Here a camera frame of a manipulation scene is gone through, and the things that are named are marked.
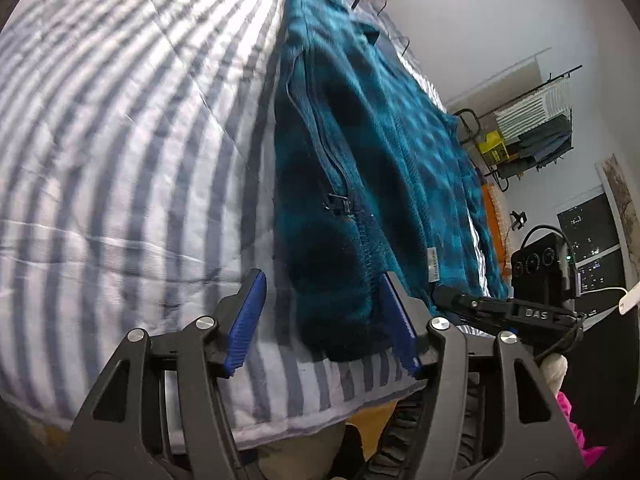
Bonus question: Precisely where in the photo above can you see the black clothes rack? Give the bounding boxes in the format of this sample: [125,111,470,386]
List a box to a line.
[452,64,583,193]

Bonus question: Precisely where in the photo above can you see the striped white towel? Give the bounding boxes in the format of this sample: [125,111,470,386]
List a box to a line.
[494,85,571,138]

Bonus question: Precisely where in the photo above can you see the grey white striped blanket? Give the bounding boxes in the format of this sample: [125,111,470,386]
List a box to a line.
[0,0,506,441]

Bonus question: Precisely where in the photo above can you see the grey hanging shirt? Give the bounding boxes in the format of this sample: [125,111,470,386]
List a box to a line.
[517,117,573,148]

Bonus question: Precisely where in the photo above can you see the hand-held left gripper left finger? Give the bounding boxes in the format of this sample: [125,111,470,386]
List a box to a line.
[67,268,268,480]

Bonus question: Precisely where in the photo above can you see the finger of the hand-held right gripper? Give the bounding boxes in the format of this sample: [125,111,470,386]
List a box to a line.
[432,284,516,333]

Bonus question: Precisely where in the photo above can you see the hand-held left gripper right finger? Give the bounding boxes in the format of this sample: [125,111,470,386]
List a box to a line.
[378,272,586,480]

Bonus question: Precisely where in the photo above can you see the yellow box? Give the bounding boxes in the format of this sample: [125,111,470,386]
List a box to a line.
[477,130,508,166]

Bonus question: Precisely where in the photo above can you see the teal plaid fleece jacket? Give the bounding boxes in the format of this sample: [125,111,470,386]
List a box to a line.
[272,0,511,363]

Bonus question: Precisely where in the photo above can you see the person's right forearm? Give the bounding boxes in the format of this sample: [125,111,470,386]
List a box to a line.
[539,352,608,468]

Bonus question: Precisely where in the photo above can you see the dark window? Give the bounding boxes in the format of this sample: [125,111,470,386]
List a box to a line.
[556,194,628,318]

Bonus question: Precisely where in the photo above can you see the person's beige trousers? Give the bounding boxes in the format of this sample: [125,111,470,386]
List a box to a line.
[252,400,401,480]

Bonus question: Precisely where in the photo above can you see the orange draped low table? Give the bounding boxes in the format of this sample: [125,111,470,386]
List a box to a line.
[481,184,508,281]

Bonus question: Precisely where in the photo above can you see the white charging cable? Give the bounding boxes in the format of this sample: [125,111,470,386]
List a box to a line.
[575,286,640,318]

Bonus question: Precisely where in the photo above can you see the dark hanging coat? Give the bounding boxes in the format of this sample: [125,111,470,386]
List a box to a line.
[525,135,573,171]

